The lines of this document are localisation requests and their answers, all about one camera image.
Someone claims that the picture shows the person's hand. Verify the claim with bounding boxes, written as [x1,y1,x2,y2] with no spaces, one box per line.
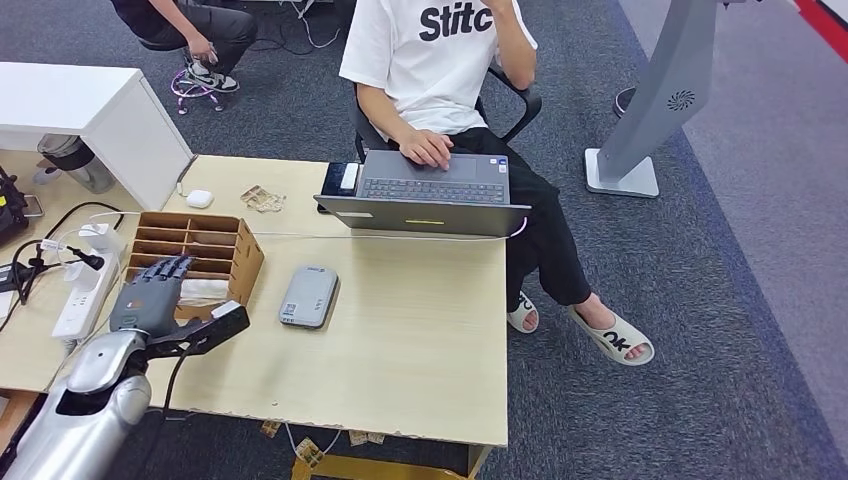
[187,34,219,65]

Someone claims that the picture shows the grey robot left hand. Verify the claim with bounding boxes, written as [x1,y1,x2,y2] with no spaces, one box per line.
[109,254,195,337]

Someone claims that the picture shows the person's right hand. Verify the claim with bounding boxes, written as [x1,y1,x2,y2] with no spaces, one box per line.
[397,129,456,171]

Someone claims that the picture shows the person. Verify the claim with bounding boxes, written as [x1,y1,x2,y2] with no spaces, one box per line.
[339,0,656,367]
[109,0,260,94]

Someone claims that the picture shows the white key card sleeve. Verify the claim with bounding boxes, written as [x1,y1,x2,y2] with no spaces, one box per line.
[177,278,231,307]

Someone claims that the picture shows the grey card reader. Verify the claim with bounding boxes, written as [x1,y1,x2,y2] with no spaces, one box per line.
[278,265,340,331]

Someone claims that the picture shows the black and white sneaker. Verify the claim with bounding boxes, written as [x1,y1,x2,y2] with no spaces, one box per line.
[187,60,240,94]

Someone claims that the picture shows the black office chair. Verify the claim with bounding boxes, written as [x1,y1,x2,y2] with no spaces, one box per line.
[349,62,543,164]

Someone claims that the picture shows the grey laptop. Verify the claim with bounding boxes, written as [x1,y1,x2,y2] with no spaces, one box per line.
[313,149,533,238]

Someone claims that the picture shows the white power strip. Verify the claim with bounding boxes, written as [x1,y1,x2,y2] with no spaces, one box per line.
[51,251,121,342]

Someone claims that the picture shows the white plug adapter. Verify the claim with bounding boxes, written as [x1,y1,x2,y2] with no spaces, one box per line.
[64,262,101,293]

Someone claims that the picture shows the white charger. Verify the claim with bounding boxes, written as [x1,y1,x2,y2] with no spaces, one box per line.
[78,223,127,256]

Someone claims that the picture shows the black phone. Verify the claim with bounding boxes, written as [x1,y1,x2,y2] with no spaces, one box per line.
[317,161,362,215]

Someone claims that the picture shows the wooden compartment organizer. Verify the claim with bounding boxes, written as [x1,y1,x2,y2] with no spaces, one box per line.
[122,211,266,324]

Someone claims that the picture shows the white cabinet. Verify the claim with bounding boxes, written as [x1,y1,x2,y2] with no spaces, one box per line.
[0,61,195,212]

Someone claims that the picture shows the black round object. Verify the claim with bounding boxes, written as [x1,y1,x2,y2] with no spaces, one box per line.
[612,87,639,119]

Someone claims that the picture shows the black device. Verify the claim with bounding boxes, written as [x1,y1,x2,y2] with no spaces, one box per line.
[0,165,44,246]

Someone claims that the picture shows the white slipper with black print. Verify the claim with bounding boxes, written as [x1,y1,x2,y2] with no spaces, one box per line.
[567,305,656,367]
[506,291,541,335]

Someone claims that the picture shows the black stool with purple ring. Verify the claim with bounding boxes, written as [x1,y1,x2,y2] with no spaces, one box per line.
[137,36,225,115]

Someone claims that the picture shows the black cable with plug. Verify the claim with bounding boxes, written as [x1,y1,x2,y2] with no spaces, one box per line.
[0,239,107,329]

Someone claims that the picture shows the grey pedestal stand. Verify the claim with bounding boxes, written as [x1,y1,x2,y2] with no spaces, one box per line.
[584,0,763,199]

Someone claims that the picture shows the white cable loop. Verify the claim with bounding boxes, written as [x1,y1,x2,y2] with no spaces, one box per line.
[284,423,342,457]

